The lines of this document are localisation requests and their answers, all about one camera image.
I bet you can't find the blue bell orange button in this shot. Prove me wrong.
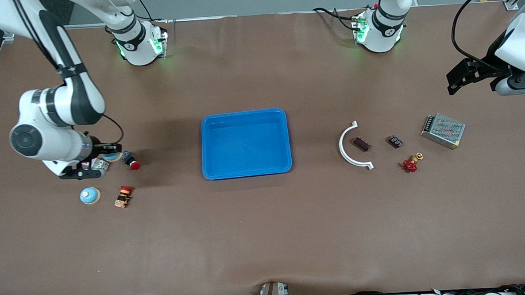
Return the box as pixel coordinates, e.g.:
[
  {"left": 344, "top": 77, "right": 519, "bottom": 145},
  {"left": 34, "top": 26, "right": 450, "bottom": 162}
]
[
  {"left": 100, "top": 150, "right": 123, "bottom": 164},
  {"left": 79, "top": 186, "right": 102, "bottom": 206}
]

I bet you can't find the dark brown small block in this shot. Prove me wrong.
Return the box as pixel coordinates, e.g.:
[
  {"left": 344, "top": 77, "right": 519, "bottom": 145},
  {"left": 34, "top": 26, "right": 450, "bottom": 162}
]
[{"left": 353, "top": 136, "right": 373, "bottom": 153}]

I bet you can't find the white red circuit breaker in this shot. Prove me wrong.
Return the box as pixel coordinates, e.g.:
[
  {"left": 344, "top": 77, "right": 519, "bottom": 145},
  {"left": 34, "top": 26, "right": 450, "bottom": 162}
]
[{"left": 81, "top": 157, "right": 111, "bottom": 174}]

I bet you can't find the red emergency stop button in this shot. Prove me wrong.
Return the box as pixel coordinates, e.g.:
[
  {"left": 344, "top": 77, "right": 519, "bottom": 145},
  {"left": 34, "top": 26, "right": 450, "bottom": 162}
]
[{"left": 119, "top": 150, "right": 142, "bottom": 171}]

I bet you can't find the metal mesh power supply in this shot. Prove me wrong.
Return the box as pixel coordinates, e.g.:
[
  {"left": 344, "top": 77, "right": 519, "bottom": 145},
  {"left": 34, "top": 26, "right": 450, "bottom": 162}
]
[{"left": 420, "top": 112, "right": 467, "bottom": 151}]

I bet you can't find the blue plastic tray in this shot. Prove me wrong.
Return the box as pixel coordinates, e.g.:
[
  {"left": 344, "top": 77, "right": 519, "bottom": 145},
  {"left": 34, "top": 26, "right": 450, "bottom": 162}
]
[{"left": 199, "top": 108, "right": 293, "bottom": 181}]

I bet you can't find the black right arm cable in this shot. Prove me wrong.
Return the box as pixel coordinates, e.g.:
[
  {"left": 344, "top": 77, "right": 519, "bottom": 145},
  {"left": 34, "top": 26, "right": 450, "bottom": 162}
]
[{"left": 12, "top": 0, "right": 124, "bottom": 150}]

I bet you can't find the red orange selector switch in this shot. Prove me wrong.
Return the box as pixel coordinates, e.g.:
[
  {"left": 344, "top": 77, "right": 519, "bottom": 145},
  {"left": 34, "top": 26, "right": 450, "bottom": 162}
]
[{"left": 114, "top": 185, "right": 134, "bottom": 209}]

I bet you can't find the brass valve red handle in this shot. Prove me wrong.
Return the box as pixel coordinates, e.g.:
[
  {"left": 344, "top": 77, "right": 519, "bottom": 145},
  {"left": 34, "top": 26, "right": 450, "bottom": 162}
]
[{"left": 401, "top": 152, "right": 425, "bottom": 174}]

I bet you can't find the white half-ring pipe clamp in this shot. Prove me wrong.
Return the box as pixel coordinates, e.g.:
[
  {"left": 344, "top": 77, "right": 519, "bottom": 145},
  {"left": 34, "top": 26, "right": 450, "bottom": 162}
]
[{"left": 337, "top": 120, "right": 374, "bottom": 171}]

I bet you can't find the black arm base cable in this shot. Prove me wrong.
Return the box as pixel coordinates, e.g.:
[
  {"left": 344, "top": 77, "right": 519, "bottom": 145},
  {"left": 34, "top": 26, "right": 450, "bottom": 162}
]
[{"left": 312, "top": 5, "right": 360, "bottom": 33}]

